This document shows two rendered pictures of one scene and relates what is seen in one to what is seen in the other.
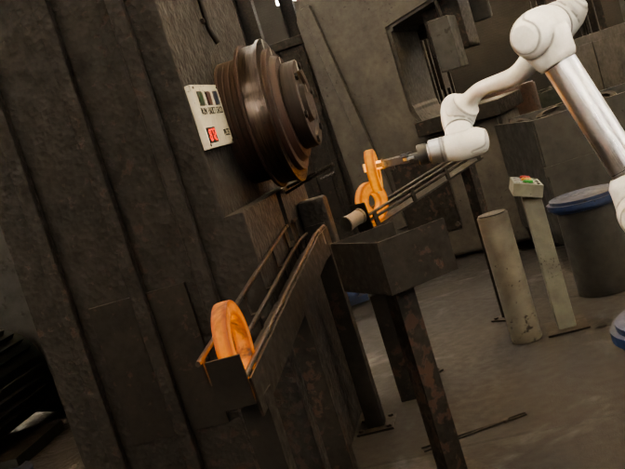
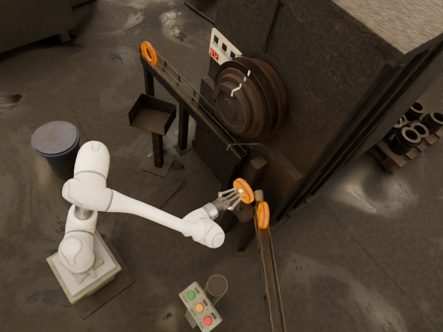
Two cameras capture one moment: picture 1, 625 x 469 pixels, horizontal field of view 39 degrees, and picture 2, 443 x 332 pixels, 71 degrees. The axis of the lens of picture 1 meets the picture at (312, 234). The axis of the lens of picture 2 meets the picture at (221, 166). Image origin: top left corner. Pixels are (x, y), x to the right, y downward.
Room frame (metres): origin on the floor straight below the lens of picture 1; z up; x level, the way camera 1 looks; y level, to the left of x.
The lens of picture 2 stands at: (3.43, -1.09, 2.35)
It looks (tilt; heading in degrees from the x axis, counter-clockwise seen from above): 58 degrees down; 119
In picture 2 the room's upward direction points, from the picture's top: 15 degrees clockwise
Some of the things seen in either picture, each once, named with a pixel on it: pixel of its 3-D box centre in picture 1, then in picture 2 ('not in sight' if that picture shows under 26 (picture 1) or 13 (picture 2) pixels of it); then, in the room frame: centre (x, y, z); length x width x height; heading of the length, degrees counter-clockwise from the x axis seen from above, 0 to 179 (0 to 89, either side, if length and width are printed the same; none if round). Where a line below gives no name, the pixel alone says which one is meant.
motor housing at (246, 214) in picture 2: (395, 324); (235, 218); (3.16, -0.19, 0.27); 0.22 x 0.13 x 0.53; 169
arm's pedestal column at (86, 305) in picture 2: not in sight; (91, 271); (2.69, -1.11, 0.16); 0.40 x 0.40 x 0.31; 81
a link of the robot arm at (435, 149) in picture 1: (436, 151); (210, 211); (3.11, -0.50, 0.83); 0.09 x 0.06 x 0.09; 168
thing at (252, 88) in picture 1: (273, 113); (244, 101); (2.86, 0.00, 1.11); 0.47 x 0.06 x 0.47; 169
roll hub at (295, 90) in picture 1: (302, 104); (231, 108); (2.84, -0.09, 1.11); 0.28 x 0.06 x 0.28; 169
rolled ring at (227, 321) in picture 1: (233, 343); (149, 53); (1.80, 0.22, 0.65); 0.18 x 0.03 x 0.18; 171
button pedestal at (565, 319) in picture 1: (546, 252); (196, 313); (3.39, -0.85, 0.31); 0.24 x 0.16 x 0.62; 169
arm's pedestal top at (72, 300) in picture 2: not in sight; (84, 264); (2.69, -1.11, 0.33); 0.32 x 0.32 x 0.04; 81
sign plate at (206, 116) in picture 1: (210, 115); (224, 53); (2.55, 0.18, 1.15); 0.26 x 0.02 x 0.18; 169
